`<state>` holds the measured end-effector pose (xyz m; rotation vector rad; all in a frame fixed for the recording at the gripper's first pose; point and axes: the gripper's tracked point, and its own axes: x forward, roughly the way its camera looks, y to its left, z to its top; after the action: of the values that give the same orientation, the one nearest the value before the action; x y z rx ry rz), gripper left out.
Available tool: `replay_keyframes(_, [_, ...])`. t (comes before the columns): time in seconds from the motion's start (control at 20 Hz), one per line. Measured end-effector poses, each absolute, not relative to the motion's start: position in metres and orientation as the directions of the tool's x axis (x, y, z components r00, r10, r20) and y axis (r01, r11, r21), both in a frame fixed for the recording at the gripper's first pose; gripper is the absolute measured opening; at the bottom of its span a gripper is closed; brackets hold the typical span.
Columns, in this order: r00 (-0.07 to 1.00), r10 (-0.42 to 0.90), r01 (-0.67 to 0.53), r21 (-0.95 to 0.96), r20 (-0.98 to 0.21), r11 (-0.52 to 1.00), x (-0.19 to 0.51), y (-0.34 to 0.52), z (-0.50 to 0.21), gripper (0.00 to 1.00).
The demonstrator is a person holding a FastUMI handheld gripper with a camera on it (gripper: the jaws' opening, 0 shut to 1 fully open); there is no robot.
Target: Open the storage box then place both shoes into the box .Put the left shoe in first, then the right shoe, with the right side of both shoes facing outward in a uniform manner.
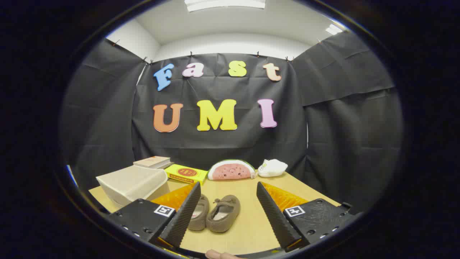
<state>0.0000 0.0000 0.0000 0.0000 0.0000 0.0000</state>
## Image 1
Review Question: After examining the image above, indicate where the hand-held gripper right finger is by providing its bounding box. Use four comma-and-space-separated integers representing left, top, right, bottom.
256, 182, 354, 252

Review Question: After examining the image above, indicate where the black backdrop cloth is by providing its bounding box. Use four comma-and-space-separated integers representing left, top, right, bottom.
59, 31, 403, 216

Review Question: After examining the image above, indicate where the long ceiling light panel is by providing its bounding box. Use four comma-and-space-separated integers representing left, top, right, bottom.
184, 0, 266, 12

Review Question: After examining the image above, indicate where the brown fuzzy shoe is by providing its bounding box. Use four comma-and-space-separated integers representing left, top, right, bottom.
206, 195, 241, 233
188, 194, 210, 231

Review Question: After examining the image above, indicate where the yellow book with red circle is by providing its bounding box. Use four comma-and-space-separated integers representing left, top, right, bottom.
165, 164, 208, 185

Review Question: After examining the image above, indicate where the beige fabric storage box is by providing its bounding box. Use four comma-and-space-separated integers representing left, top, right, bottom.
96, 165, 170, 207

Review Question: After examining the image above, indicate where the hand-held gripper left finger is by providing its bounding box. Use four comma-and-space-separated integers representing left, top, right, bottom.
108, 182, 202, 249

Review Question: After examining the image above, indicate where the white plush toy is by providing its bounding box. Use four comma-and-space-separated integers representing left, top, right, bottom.
258, 159, 288, 177

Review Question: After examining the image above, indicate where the beige book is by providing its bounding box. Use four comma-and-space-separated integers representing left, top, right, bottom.
133, 156, 171, 169

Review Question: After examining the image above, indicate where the watermelon slice plush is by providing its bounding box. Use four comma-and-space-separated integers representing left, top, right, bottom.
208, 159, 256, 181

